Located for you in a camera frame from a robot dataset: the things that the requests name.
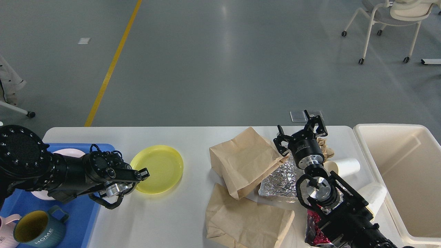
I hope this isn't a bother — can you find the white bar on floor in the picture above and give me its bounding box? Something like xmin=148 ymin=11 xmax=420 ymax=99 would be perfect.
xmin=421 ymin=59 xmax=441 ymax=65

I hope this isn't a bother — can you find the metal floor socket plate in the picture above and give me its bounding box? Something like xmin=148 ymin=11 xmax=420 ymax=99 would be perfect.
xmin=289 ymin=110 xmax=325 ymax=123

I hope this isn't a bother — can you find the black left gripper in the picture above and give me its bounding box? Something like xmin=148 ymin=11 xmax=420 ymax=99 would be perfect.
xmin=103 ymin=182 xmax=136 ymax=198

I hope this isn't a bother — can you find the crumpled aluminium foil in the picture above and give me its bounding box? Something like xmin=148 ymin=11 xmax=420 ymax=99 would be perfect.
xmin=258 ymin=155 xmax=304 ymax=201

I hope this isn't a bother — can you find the white chair leg with caster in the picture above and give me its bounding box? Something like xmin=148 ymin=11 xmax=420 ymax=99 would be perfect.
xmin=0 ymin=101 xmax=36 ymax=118

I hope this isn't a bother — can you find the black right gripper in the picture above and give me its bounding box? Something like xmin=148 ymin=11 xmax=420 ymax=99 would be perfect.
xmin=274 ymin=110 xmax=328 ymax=170

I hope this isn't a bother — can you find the teal green mug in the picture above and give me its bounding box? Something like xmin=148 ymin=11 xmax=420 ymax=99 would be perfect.
xmin=13 ymin=205 xmax=70 ymax=248

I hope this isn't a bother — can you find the white rolling chair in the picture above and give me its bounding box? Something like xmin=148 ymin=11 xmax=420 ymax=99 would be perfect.
xmin=341 ymin=0 xmax=440 ymax=65

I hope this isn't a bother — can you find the pink mug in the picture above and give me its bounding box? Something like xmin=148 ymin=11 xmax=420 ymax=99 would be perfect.
xmin=0 ymin=214 xmax=21 ymax=248

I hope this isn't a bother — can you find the white polka-dot cloth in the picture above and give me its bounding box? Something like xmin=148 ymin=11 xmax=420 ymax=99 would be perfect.
xmin=0 ymin=56 xmax=27 ymax=106

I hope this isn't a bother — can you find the red foil snack wrapper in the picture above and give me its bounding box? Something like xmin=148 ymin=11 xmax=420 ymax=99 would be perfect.
xmin=305 ymin=210 xmax=333 ymax=247

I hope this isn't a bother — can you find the beige plastic bin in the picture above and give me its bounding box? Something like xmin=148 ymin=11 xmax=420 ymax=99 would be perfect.
xmin=354 ymin=124 xmax=441 ymax=248

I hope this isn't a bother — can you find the pink plate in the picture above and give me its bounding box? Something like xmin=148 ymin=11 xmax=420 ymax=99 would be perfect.
xmin=31 ymin=148 xmax=85 ymax=201

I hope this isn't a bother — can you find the brown paper bag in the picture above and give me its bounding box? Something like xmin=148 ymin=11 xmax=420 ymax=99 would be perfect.
xmin=205 ymin=184 xmax=295 ymax=248
xmin=209 ymin=127 xmax=288 ymax=200

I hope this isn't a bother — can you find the upper white paper cup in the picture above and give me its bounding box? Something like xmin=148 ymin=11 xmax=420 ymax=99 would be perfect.
xmin=324 ymin=158 xmax=360 ymax=178

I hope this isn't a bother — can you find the crumpled brown paper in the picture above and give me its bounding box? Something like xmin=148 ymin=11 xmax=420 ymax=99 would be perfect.
xmin=316 ymin=137 xmax=335 ymax=162

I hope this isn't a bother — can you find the lower white paper cup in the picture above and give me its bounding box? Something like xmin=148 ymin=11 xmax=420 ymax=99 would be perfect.
xmin=357 ymin=182 xmax=387 ymax=218

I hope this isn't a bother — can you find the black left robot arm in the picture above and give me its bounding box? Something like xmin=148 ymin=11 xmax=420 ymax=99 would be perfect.
xmin=0 ymin=125 xmax=150 ymax=210

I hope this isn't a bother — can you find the yellow plastic plate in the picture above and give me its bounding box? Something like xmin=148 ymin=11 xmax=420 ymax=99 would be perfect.
xmin=130 ymin=145 xmax=183 ymax=195

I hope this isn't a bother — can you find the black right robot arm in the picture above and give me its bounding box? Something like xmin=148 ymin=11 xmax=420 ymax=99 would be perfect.
xmin=274 ymin=110 xmax=396 ymax=248

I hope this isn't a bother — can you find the white paper cup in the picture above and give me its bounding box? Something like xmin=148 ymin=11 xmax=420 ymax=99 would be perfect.
xmin=324 ymin=158 xmax=360 ymax=178
xmin=357 ymin=182 xmax=387 ymax=218

